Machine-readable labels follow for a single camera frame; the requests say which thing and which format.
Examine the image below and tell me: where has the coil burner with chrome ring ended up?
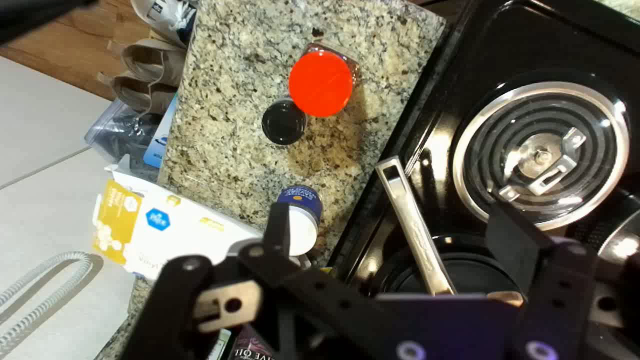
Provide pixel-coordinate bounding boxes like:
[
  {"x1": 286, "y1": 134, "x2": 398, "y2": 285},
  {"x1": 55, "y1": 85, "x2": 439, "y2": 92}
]
[{"x1": 452, "y1": 79, "x2": 631, "y2": 229}]

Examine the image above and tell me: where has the white and yellow box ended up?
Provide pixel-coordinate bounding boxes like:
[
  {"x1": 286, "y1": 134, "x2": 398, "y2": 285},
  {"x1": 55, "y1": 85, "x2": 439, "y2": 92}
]
[{"x1": 92, "y1": 170, "x2": 260, "y2": 280}]

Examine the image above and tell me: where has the black round lid bottle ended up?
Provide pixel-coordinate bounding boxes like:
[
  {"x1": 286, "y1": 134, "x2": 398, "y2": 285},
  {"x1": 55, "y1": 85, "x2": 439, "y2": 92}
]
[{"x1": 262, "y1": 100, "x2": 305, "y2": 145}]

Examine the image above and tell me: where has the blue plastic package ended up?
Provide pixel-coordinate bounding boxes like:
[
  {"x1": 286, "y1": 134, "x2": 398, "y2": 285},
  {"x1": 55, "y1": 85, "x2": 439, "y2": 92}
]
[{"x1": 84, "y1": 96, "x2": 178, "y2": 181}]

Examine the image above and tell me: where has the black frying pan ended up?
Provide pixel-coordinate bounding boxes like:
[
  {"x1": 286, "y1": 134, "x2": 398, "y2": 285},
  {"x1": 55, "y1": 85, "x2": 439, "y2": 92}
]
[{"x1": 372, "y1": 233, "x2": 518, "y2": 294}]

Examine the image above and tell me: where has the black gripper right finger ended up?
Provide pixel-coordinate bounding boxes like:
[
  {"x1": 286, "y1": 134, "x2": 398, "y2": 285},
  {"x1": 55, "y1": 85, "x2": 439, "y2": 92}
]
[{"x1": 486, "y1": 205, "x2": 596, "y2": 360}]

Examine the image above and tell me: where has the grey braided cable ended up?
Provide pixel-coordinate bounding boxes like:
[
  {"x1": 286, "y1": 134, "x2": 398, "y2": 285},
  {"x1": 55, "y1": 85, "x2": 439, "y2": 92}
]
[{"x1": 0, "y1": 250, "x2": 106, "y2": 358}]

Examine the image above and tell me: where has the bottle with red lid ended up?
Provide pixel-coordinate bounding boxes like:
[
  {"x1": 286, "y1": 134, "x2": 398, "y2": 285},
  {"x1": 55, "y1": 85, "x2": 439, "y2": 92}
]
[{"x1": 287, "y1": 48, "x2": 355, "y2": 118}]

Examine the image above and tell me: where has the black electric stove top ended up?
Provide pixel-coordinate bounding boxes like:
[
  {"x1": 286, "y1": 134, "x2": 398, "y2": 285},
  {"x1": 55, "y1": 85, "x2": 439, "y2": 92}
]
[{"x1": 328, "y1": 0, "x2": 640, "y2": 360}]

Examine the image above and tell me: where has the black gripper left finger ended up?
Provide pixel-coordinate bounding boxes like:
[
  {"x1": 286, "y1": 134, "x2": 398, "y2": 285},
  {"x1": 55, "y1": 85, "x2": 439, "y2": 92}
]
[{"x1": 119, "y1": 201, "x2": 373, "y2": 360}]

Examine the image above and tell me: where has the blue bottle with white cap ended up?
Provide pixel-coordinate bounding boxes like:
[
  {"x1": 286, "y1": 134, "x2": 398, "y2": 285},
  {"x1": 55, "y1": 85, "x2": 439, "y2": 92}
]
[{"x1": 277, "y1": 184, "x2": 322, "y2": 255}]

